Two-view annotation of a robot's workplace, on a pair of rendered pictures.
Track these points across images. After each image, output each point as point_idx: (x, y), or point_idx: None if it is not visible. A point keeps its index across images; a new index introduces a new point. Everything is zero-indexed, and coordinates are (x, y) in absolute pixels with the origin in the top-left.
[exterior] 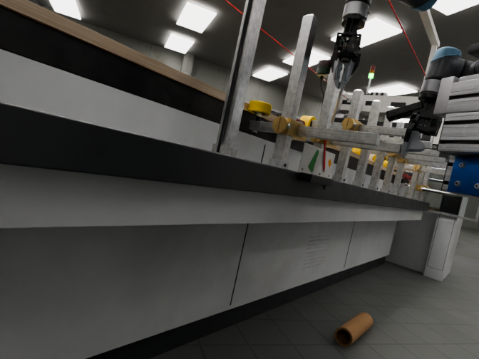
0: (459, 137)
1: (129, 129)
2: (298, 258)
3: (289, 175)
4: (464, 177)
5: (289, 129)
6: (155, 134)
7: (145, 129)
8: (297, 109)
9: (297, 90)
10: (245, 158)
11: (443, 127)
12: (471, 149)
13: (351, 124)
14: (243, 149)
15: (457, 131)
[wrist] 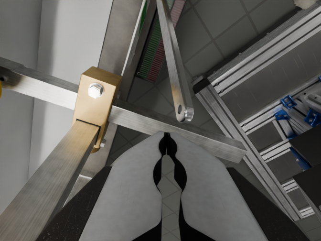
0: (309, 202)
1: (8, 195)
2: None
3: (128, 95)
4: (303, 166)
5: (104, 135)
6: (8, 177)
7: (6, 186)
8: (91, 143)
9: (74, 182)
10: (13, 21)
11: (310, 200)
12: (306, 200)
13: None
14: (1, 36)
15: (313, 206)
